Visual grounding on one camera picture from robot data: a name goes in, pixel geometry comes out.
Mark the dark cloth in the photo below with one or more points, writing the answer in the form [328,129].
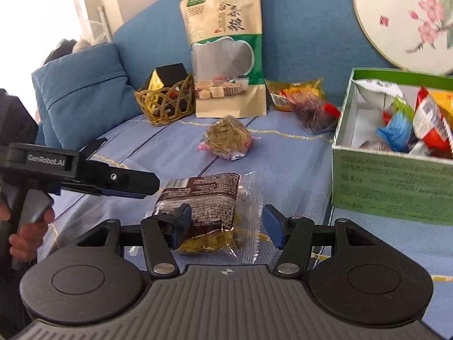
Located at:
[63,47]

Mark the round floral fabric fan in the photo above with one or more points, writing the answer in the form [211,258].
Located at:
[400,10]

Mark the yellow clear snack packet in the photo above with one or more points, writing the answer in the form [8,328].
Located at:
[304,85]

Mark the black yellow small carton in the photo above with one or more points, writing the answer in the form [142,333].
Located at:
[170,72]

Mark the light blue stitched blanket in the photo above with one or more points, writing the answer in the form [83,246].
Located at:
[300,170]

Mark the white crimped snack packet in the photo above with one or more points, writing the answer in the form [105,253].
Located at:
[375,90]

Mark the blue snack packet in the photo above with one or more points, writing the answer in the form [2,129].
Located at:
[398,132]

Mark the person's left hand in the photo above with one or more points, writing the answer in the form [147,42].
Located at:
[30,237]

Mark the green small snack packet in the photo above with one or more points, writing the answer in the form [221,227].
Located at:
[403,108]

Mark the blue sofa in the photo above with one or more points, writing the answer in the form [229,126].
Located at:
[304,24]

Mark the orange white-label snack packet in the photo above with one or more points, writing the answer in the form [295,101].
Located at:
[430,120]

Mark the dark red-end snack packet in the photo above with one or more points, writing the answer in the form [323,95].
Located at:
[313,111]

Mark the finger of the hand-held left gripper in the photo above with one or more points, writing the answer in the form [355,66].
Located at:
[95,147]
[136,182]

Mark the clear brown-label chip packet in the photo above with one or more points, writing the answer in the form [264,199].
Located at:
[212,194]

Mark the woven wicker basket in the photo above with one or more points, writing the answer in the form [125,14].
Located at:
[162,115]

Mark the blue pillow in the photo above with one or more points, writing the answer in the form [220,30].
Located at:
[81,88]

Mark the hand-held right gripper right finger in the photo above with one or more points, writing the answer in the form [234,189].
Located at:
[271,224]

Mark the green cardboard box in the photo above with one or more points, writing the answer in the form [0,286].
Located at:
[389,184]

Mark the large beige green grain pouch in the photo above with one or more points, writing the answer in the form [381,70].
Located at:
[226,60]

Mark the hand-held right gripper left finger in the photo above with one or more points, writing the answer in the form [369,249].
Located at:
[182,221]

